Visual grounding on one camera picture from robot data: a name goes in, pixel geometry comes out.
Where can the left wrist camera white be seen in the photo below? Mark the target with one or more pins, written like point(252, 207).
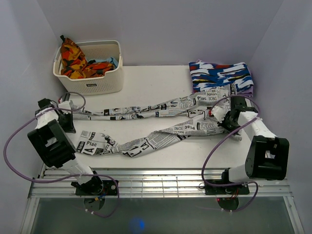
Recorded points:
point(67, 107)

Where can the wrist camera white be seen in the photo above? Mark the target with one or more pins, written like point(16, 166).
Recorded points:
point(67, 107)
point(218, 112)

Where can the aluminium rail frame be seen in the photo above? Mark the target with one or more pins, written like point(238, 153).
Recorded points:
point(165, 201)

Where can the cream perforated plastic basket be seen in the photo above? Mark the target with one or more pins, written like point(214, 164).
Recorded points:
point(111, 82)

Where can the light blue garment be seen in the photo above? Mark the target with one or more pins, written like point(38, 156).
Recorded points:
point(111, 60)

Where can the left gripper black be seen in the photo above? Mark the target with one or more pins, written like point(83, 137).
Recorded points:
point(69, 127)

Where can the newspaper print trousers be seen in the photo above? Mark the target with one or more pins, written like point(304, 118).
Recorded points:
point(195, 106)

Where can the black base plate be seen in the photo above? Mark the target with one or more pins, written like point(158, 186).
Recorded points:
point(109, 188)
point(225, 188)

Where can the orange camouflage trousers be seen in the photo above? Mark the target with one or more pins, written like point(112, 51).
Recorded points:
point(76, 66)

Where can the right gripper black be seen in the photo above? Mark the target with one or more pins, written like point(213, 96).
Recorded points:
point(222, 125)

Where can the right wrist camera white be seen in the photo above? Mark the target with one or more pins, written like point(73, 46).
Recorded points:
point(218, 112)

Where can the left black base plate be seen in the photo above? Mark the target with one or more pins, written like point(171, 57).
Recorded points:
point(109, 188)

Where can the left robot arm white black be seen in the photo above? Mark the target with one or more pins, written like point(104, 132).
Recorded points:
point(50, 140)

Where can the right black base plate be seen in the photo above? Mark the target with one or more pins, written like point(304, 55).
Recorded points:
point(225, 188)

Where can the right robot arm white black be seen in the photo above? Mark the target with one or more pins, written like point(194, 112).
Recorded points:
point(267, 158)

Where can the blue red white folded trousers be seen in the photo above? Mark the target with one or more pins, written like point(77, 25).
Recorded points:
point(219, 75)

